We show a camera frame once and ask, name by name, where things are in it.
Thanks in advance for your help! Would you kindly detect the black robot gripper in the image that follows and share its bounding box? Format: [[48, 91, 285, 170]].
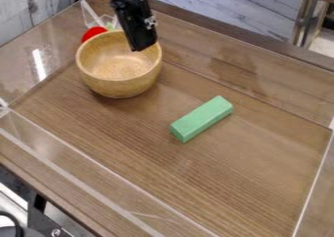
[[111, 0, 158, 51]]

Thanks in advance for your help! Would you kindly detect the black table leg bracket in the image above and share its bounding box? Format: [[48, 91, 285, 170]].
[[28, 193, 73, 237]]

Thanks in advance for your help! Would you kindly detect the green rectangular foam stick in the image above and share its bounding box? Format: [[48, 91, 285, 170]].
[[170, 96, 234, 143]]

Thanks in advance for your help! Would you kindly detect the metal table leg background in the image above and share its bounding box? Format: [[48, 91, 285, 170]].
[[293, 0, 330, 49]]

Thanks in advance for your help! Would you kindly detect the light brown wooden bowl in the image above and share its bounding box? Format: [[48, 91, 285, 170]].
[[76, 31, 162, 99]]

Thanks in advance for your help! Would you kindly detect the black cable on floor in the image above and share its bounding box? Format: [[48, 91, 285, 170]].
[[0, 211, 25, 237]]

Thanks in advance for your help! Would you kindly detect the red plush strawberry toy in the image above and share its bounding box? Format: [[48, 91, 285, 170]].
[[81, 22, 115, 43]]

